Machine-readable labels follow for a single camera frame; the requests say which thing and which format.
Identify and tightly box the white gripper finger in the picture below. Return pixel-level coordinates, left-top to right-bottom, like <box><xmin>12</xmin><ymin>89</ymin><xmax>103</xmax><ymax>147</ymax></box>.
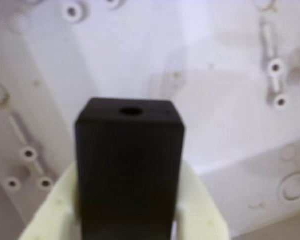
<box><xmin>174</xmin><ymin>159</ymin><xmax>231</xmax><ymax>240</ymax></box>
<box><xmin>19</xmin><ymin>162</ymin><xmax>83</xmax><ymax>240</ymax></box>

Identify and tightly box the black rectangular block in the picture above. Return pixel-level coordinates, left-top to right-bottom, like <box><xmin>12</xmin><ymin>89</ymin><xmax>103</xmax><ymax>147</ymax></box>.
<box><xmin>74</xmin><ymin>97</ymin><xmax>186</xmax><ymax>240</ymax></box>

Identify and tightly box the pale plastic open box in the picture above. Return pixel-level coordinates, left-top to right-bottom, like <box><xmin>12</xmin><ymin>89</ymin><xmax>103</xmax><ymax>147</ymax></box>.
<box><xmin>0</xmin><ymin>0</ymin><xmax>300</xmax><ymax>240</ymax></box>

